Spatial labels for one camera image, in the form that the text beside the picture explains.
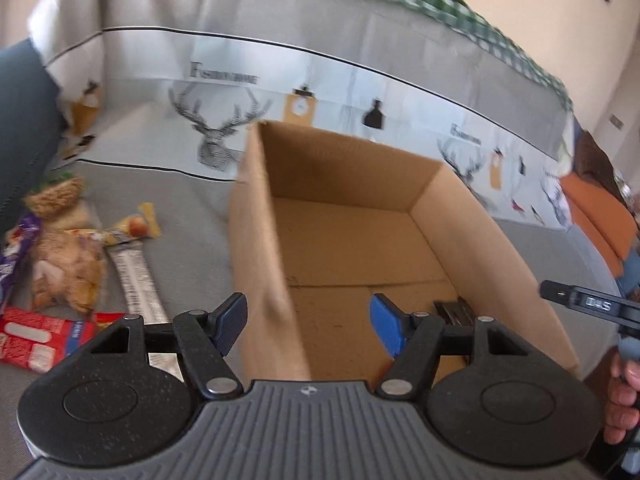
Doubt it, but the brown blanket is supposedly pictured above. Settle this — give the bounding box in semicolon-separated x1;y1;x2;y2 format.
575;130;627;206

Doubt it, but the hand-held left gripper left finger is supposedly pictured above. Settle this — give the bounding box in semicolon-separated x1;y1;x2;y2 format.
92;292;249;401

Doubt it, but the long silver snack packet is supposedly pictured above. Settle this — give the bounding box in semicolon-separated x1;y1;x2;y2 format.
107;240;182;377

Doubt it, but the yellow snack packet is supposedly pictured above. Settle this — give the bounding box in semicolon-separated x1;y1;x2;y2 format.
102;202;162;247

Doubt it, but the clear bag of brown cookies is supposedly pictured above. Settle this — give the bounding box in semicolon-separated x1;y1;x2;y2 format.
32;229;107;317

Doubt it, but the green checkered cloth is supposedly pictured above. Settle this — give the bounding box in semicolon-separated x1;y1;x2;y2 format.
272;0;574;111

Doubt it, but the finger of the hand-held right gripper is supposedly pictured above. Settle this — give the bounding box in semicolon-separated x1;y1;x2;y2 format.
540;280;640;333

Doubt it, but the red snack packet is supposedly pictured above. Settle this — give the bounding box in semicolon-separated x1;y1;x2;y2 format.
0;307;127;374

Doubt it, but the blue-grey cushion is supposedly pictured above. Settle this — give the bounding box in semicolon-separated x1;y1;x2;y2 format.
0;39;67;235

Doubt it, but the deer print cloth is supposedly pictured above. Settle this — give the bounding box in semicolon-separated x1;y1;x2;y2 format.
27;0;576;233

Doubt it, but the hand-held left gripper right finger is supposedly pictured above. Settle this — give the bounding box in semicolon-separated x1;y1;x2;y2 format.
369;293;523;400

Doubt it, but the cardboard box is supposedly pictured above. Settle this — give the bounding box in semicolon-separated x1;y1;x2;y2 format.
228;121;582;383

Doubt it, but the person's right hand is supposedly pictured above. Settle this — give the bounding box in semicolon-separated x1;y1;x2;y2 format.
602;347;640;446

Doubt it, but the purple snack packet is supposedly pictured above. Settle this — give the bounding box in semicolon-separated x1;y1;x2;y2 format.
0;212;44;307

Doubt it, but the orange cushion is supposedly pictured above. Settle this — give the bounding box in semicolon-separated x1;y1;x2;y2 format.
560;172;639;277

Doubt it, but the round rice cracker pack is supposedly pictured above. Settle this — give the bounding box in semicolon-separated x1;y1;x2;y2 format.
24;172;87;219

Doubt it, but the dark snack packet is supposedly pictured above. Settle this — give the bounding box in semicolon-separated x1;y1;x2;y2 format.
432;297;476;330

